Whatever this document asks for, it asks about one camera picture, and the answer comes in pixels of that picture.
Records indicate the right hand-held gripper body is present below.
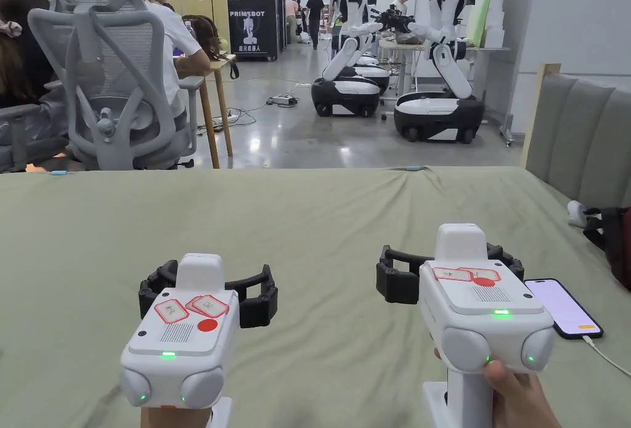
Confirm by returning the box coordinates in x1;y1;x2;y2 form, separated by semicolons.
417;223;556;428

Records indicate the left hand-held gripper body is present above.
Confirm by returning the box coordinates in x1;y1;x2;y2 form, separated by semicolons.
120;252;241;428

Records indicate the white and black robot base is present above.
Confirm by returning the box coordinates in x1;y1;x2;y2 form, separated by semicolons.
354;52;391;95

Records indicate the person's left hand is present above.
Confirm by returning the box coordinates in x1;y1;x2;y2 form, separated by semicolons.
140;405;214;428

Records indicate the person's right hand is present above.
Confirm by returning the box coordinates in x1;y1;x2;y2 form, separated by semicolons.
433;346;563;428

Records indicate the black smartphone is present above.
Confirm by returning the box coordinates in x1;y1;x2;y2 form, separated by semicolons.
523;278;605;341

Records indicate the small white object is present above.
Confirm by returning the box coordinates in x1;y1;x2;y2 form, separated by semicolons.
566;200;588;228

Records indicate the bed with pale green sheet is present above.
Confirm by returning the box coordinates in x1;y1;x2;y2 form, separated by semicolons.
0;166;631;428

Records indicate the dark red and black bag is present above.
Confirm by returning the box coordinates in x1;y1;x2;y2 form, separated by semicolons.
583;206;631;294

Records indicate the grey padded headboard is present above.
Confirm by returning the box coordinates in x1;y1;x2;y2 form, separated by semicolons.
521;63;631;232

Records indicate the white and black humanoid robot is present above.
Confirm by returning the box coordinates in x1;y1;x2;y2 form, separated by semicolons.
311;0;391;119
393;0;487;145

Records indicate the grey mesh office chair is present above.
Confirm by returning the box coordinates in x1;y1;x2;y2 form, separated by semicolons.
27;0;206;172

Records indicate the wooden table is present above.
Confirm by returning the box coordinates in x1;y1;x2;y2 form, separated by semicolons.
176;53;238;170

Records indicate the white table with clutter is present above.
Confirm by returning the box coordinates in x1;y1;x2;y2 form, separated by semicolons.
377;36;511;100

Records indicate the black crate with white print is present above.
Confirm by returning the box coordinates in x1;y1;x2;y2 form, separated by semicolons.
225;0;288;62

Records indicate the white charging cable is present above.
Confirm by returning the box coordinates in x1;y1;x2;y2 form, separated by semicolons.
580;334;631;381

